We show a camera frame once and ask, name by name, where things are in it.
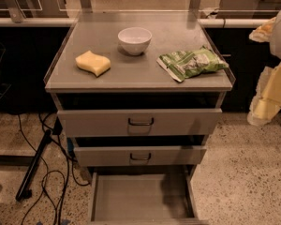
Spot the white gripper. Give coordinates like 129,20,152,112
247,10,281,126

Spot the yellow sponge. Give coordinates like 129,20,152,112
75,51,111,77

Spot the grey drawer cabinet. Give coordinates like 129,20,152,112
43,10,236,225

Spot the top grey drawer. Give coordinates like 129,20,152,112
57,109,222,137

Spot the grey drawer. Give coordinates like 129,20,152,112
74,146,206,167
57,109,222,137
87,171,209,225

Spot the middle grey drawer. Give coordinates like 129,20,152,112
74,146,206,167

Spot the bottom grey drawer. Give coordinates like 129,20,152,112
87,171,209,225

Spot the green snack bag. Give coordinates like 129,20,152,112
156,46,229,83

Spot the white ceramic bowl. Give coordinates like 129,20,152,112
118,27,152,55

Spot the black bar on floor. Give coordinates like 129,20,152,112
15,129,52,202

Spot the white rail right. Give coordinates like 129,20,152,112
199,19,267,28

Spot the white rail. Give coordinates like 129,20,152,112
0,18,77,27
199,19,267,28

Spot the black floor cable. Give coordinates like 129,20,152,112
17,112,92,225

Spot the white rail left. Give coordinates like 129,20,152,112
0,18,77,27

